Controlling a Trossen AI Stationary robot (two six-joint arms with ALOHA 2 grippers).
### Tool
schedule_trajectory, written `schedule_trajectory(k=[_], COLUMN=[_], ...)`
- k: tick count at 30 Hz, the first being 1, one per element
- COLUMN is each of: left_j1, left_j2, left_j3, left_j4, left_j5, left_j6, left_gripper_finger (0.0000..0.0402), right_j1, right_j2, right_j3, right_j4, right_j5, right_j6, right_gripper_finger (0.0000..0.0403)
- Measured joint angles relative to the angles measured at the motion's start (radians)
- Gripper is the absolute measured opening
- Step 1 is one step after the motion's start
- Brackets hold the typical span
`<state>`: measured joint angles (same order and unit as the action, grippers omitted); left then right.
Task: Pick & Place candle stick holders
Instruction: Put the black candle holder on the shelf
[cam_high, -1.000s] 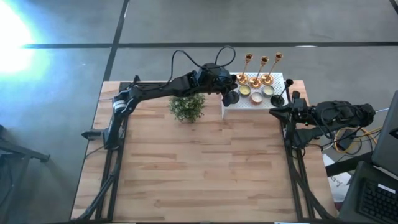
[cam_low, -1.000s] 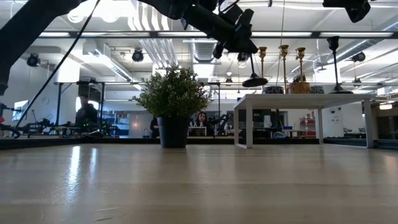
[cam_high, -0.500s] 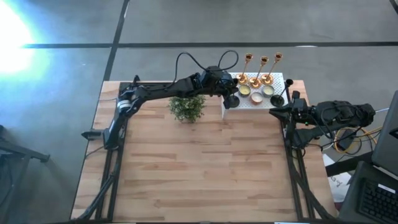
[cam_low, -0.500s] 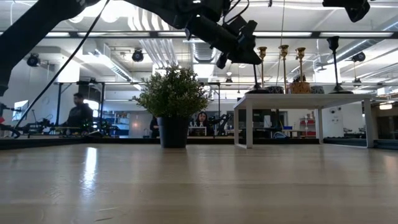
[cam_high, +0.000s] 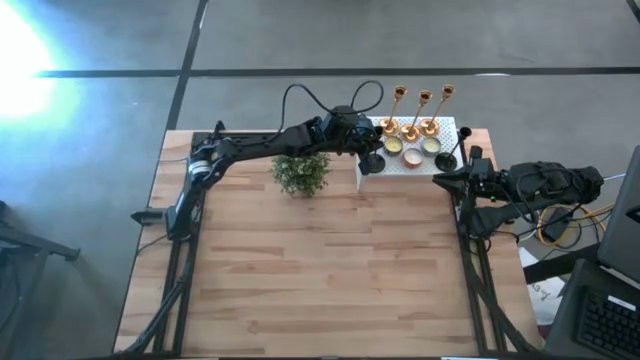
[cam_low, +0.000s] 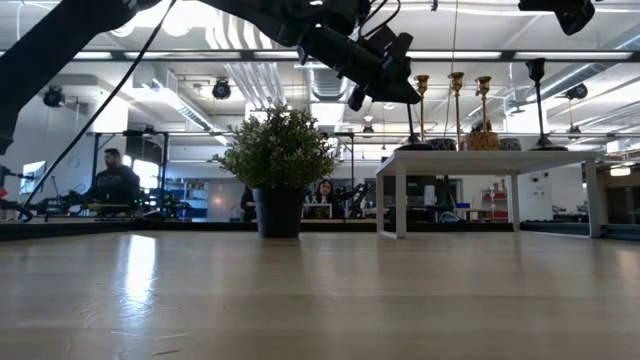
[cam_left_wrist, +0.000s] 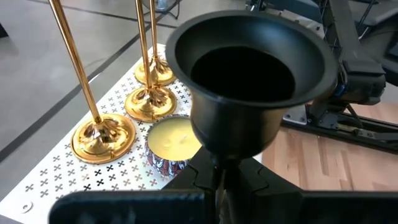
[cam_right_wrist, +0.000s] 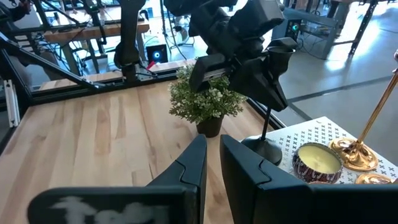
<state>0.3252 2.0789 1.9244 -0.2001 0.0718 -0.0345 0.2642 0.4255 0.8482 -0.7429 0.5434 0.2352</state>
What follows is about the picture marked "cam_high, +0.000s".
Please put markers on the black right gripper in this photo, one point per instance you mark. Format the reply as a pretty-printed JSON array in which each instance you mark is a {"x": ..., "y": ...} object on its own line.
[{"x": 487, "y": 185}]

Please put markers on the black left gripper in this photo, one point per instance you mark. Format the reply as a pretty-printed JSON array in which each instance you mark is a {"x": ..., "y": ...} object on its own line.
[{"x": 345, "y": 135}]

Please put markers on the black candlestick holder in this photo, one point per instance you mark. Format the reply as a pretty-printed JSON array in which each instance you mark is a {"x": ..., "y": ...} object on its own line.
[
  {"x": 446, "y": 161},
  {"x": 376, "y": 164}
]

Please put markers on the dark floral candle tin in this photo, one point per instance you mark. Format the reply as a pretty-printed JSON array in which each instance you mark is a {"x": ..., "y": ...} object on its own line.
[{"x": 393, "y": 145}]

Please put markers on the gold candlestick holder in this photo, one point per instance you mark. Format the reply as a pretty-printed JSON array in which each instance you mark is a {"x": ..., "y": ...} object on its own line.
[
  {"x": 389, "y": 126},
  {"x": 431, "y": 126},
  {"x": 410, "y": 133}
]

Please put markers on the orange patterned candle tin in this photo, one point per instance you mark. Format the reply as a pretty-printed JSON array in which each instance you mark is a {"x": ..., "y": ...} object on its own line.
[{"x": 413, "y": 157}]

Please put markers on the blue green patterned candle tin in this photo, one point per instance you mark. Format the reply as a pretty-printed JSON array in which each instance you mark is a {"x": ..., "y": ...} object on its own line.
[{"x": 431, "y": 146}]

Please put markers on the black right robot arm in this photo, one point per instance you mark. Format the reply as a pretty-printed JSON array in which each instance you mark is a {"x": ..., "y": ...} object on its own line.
[{"x": 550, "y": 185}]

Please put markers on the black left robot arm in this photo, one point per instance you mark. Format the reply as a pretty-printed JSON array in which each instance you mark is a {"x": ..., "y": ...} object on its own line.
[{"x": 260, "y": 142}]

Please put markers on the white perforated metal shelf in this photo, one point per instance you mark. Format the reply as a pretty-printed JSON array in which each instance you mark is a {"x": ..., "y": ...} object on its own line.
[{"x": 450, "y": 127}]

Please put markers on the green potted plant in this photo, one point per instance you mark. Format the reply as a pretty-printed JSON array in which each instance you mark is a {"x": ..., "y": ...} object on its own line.
[{"x": 300, "y": 175}]

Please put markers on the black power brick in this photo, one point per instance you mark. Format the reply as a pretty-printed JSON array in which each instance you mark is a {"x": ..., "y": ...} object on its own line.
[{"x": 556, "y": 225}]

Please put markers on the white paper sheets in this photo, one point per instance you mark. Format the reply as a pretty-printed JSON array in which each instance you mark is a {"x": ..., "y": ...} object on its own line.
[{"x": 542, "y": 300}]

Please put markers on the dark grey laptop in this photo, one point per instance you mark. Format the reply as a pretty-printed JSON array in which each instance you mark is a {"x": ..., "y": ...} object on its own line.
[{"x": 615, "y": 310}]

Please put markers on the black tripod stand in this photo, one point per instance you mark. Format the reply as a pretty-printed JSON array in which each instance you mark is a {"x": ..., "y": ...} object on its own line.
[{"x": 30, "y": 242}]

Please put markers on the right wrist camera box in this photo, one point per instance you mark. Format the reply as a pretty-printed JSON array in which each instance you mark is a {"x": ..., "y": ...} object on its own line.
[{"x": 476, "y": 159}]

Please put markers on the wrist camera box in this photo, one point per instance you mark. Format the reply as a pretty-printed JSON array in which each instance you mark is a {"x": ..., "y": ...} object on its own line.
[
  {"x": 476, "y": 159},
  {"x": 346, "y": 116}
]

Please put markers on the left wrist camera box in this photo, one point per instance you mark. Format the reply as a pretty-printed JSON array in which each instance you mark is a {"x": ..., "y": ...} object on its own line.
[{"x": 346, "y": 116}]

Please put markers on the black aluminium frame rails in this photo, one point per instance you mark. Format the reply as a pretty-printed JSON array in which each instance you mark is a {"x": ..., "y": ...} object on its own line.
[
  {"x": 482, "y": 290},
  {"x": 175, "y": 300}
]

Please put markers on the black aluminium cross rail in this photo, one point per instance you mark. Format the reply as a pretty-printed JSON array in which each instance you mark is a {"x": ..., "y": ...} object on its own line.
[{"x": 250, "y": 134}]

